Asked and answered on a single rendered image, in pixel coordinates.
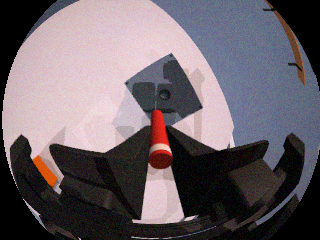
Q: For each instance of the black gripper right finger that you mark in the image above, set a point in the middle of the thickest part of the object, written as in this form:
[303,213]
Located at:
[198,169]

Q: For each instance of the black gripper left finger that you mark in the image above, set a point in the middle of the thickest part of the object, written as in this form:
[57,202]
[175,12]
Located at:
[123,170]

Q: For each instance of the red peg with white band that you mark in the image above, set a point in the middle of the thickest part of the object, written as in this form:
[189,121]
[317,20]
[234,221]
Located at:
[159,155]

